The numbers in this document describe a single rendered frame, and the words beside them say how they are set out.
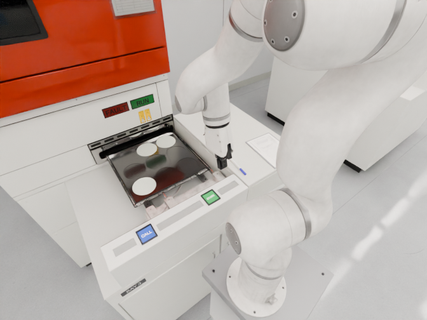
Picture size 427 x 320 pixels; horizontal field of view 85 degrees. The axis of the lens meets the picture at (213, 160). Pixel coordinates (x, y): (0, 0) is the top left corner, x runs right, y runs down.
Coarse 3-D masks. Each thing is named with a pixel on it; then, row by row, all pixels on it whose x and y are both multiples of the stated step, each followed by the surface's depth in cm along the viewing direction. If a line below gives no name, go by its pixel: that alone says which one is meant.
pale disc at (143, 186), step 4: (140, 180) 103; (144, 180) 103; (148, 180) 103; (152, 180) 103; (136, 184) 101; (140, 184) 101; (144, 184) 101; (148, 184) 101; (152, 184) 101; (132, 188) 100; (136, 188) 100; (140, 188) 100; (144, 188) 100; (148, 188) 100; (152, 188) 100; (136, 192) 98; (140, 192) 98; (144, 192) 98; (148, 192) 98
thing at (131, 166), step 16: (176, 144) 121; (112, 160) 112; (128, 160) 112; (144, 160) 112; (160, 160) 112; (176, 160) 112; (192, 160) 112; (128, 176) 105; (144, 176) 105; (160, 176) 105; (176, 176) 105
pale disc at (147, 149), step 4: (144, 144) 121; (148, 144) 121; (152, 144) 121; (140, 148) 119; (144, 148) 119; (148, 148) 119; (152, 148) 119; (156, 148) 119; (140, 152) 116; (144, 152) 116; (148, 152) 116; (152, 152) 116
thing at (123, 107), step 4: (124, 104) 108; (112, 108) 106; (116, 108) 107; (120, 108) 108; (124, 108) 109; (104, 112) 105; (108, 112) 106; (112, 112) 107; (116, 112) 108; (120, 112) 109; (108, 116) 107
